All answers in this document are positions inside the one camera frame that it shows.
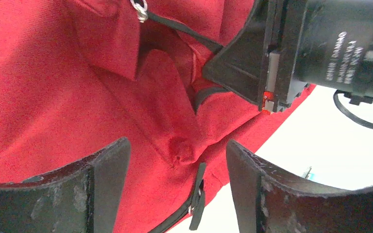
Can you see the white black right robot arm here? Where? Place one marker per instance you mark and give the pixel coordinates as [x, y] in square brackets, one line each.
[336, 47]

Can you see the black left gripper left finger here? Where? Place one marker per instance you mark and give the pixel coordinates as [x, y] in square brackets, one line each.
[81, 197]

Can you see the red student backpack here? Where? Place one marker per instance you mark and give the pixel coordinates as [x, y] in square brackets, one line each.
[76, 75]

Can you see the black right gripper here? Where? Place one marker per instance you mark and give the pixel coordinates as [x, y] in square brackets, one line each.
[275, 27]

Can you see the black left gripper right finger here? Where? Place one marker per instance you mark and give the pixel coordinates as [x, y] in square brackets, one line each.
[269, 199]

